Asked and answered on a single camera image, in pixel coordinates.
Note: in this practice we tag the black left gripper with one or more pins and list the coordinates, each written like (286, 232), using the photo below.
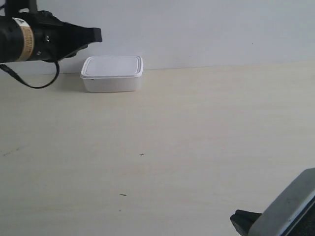
(49, 31)

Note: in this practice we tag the white lidded plastic container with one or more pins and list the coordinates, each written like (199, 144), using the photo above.
(112, 73)

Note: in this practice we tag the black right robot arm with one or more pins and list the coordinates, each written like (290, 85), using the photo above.
(292, 213)

